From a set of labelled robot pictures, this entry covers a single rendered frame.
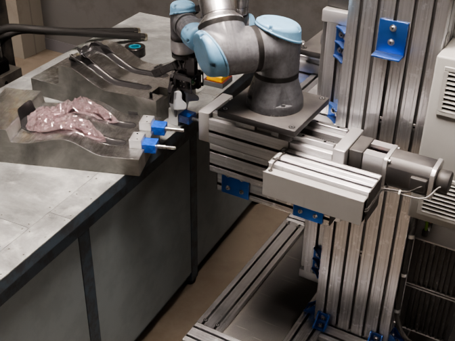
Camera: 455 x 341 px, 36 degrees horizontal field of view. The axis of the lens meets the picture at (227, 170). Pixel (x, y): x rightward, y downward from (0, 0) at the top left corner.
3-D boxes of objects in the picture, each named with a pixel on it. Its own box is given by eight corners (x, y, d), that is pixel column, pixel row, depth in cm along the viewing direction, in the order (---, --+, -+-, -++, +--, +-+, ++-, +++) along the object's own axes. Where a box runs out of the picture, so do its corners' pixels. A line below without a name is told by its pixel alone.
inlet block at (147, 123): (185, 134, 215) (185, 118, 212) (182, 142, 211) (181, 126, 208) (143, 130, 217) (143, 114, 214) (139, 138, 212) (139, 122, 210)
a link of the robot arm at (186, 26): (223, 23, 196) (211, 11, 205) (185, 28, 193) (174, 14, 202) (223, 50, 200) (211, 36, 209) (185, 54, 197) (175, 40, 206)
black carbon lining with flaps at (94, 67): (171, 79, 239) (170, 53, 234) (146, 97, 226) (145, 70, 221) (87, 59, 252) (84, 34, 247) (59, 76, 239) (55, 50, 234)
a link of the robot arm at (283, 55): (307, 75, 178) (311, 24, 171) (258, 82, 174) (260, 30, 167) (288, 57, 188) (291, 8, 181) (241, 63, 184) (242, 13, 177)
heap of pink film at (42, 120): (121, 118, 217) (119, 95, 213) (103, 146, 202) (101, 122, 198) (40, 110, 220) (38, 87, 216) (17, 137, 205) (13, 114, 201)
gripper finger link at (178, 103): (183, 122, 219) (186, 93, 216) (166, 117, 221) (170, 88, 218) (188, 120, 221) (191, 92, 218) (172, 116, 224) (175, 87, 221)
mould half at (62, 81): (196, 95, 245) (196, 58, 238) (156, 126, 225) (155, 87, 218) (78, 67, 263) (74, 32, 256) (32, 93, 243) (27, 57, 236)
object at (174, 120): (211, 127, 225) (211, 112, 222) (202, 133, 221) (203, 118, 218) (177, 117, 230) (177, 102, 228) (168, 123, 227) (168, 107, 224)
